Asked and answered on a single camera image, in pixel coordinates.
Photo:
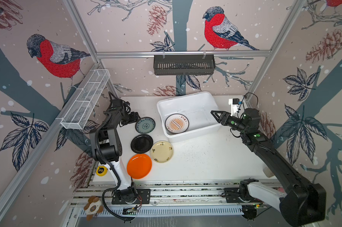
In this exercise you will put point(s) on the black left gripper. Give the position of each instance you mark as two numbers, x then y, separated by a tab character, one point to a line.
134	116

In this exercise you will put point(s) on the yellow tape measure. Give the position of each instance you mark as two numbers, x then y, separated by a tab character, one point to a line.
101	171

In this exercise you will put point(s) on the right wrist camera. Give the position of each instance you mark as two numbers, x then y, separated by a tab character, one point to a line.
235	106

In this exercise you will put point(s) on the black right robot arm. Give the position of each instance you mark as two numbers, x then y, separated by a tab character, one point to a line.
302	202

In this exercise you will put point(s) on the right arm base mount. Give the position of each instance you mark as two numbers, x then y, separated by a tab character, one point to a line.
235	195

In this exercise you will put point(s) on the small glass jar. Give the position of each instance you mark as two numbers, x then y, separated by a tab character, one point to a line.
268	172

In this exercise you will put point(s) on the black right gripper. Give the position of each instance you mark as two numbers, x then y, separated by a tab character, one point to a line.
225	118

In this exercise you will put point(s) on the white sunburst plate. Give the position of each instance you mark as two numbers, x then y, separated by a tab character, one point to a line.
173	132
177	122

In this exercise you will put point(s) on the black hanging wire basket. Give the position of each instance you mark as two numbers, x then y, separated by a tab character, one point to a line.
196	64

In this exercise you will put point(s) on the aluminium horizontal rail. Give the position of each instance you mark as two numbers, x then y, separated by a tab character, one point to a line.
233	53

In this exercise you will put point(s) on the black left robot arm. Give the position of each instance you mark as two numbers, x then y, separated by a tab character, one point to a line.
106	147

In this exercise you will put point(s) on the white wire mesh shelf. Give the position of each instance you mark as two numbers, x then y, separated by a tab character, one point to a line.
81	109

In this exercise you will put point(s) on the teal patterned plate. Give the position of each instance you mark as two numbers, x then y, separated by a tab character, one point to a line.
145	125

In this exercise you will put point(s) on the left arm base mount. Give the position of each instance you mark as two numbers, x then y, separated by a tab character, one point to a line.
131	196

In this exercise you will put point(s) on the orange plate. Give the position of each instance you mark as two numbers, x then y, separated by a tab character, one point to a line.
139	166

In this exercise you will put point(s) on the black plate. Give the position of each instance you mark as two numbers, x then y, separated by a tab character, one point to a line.
141	144

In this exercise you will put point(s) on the white plastic bin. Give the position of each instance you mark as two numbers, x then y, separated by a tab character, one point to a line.
196	107

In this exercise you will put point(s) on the cream yellow plate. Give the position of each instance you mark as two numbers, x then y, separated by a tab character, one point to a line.
161	152

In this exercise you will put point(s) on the brown white plush toy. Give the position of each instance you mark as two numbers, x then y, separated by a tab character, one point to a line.
93	207

